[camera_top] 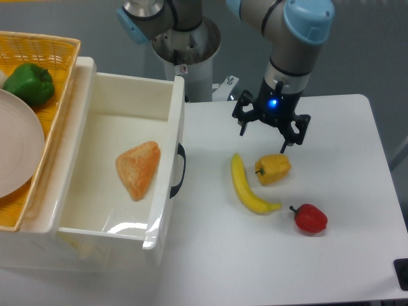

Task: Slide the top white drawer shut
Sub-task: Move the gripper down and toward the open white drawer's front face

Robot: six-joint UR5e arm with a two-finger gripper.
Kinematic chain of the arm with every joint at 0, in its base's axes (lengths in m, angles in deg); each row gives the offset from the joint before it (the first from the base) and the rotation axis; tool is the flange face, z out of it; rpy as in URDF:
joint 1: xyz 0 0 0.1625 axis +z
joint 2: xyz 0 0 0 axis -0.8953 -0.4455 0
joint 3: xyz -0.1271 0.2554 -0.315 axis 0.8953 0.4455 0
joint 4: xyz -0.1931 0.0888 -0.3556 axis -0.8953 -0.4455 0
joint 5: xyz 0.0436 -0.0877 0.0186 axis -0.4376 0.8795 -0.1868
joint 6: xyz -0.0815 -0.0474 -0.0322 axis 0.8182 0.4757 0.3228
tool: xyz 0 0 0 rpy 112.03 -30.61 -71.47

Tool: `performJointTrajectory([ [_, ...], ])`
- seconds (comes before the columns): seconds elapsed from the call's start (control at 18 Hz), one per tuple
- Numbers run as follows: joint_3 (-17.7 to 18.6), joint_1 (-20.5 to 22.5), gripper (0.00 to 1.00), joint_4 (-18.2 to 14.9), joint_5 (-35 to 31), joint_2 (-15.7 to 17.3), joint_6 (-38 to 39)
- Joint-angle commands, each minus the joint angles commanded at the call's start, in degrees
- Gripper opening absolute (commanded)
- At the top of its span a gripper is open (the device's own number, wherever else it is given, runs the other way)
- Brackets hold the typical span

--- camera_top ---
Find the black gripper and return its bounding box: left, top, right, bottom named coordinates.
left=232, top=79, right=311, bottom=154

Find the white top drawer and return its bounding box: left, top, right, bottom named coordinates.
left=58, top=73, right=186, bottom=271

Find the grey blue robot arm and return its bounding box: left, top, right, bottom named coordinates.
left=117, top=1, right=335, bottom=146

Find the white drawer cabinet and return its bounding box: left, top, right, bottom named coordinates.
left=1, top=57, right=109, bottom=272

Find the yellow bell pepper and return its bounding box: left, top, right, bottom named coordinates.
left=255, top=154, right=291, bottom=186

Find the yellow banana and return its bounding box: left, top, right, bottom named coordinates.
left=231, top=153, right=282, bottom=215

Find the red bell pepper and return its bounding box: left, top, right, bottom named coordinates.
left=289, top=203, right=328, bottom=234

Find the orange triangular bread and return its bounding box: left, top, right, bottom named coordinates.
left=115, top=141, right=161, bottom=201

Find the black device at edge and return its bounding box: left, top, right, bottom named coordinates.
left=393, top=258, right=408, bottom=291

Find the yellow woven basket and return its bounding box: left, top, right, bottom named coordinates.
left=1, top=31, right=81, bottom=232

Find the green bell pepper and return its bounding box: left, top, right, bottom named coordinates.
left=3, top=63, right=55, bottom=106

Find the beige round plate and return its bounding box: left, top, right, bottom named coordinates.
left=1, top=90, right=45, bottom=197

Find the white object in basket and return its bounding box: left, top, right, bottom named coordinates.
left=0, top=70, right=8, bottom=89

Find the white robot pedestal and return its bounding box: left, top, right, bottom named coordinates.
left=152, top=17, right=221, bottom=103

